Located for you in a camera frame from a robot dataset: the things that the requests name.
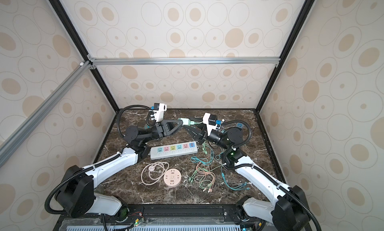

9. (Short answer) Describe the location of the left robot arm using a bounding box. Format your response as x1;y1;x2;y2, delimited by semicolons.
44;103;183;218

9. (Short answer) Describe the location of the white multicolour power strip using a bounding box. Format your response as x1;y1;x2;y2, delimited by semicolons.
150;141;199;160

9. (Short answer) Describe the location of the light green plug adapter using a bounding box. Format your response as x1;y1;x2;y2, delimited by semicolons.
180;118;191;126

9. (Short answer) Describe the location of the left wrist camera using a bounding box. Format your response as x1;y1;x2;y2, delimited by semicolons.
150;103;167;122

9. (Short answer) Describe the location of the rear aluminium rail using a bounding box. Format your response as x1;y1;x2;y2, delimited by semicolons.
91;57;280;65

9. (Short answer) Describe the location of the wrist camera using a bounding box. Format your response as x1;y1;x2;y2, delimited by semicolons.
203;113;222;136
150;103;167;122

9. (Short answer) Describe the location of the pink coiled socket cable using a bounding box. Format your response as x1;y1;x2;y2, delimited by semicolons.
140;161;170;186

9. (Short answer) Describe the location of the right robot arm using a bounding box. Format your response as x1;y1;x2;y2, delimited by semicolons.
182;118;322;231

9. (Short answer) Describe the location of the aluminium rail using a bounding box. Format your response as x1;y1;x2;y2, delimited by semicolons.
1;61;91;166
91;57;280;65

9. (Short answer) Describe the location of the pink round socket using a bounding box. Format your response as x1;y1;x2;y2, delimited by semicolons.
164;169;182;188

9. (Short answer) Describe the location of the left aluminium rail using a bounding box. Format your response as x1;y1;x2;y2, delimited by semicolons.
1;61;91;166

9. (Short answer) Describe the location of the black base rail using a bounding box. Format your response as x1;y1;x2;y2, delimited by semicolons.
54;204;276;231

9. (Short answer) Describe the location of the teal blue cable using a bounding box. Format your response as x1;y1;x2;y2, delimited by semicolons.
190;150;215;166

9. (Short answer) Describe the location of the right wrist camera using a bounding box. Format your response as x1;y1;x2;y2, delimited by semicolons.
203;113;222;136

